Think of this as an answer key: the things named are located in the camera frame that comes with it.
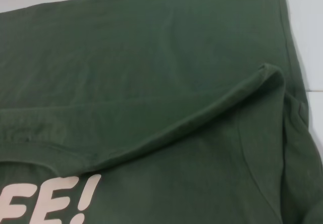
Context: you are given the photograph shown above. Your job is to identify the dark green t-shirt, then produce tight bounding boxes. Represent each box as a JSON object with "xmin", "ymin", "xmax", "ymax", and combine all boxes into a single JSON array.
[{"xmin": 0, "ymin": 0, "xmax": 323, "ymax": 224}]

